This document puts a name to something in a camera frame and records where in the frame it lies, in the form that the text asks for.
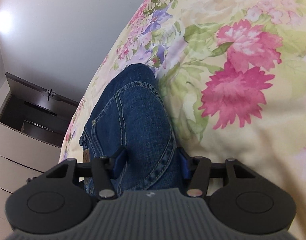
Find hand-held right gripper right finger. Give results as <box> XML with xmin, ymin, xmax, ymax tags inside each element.
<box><xmin>176</xmin><ymin>147</ymin><xmax>256</xmax><ymax>197</ymax></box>

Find room door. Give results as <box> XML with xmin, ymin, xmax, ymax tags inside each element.
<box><xmin>5</xmin><ymin>72</ymin><xmax>80</xmax><ymax>108</ymax></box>

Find white cabinet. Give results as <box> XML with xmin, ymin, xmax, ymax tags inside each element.
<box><xmin>0</xmin><ymin>119</ymin><xmax>62</xmax><ymax>230</ymax></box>

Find floral bed blanket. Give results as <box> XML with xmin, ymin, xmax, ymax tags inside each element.
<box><xmin>58</xmin><ymin>0</ymin><xmax>306</xmax><ymax>222</ymax></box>

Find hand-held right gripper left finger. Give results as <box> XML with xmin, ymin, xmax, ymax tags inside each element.
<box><xmin>44</xmin><ymin>147</ymin><xmax>127</xmax><ymax>201</ymax></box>

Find blue denim pants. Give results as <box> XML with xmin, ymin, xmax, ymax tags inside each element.
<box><xmin>79</xmin><ymin>64</ymin><xmax>187</xmax><ymax>198</ymax></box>

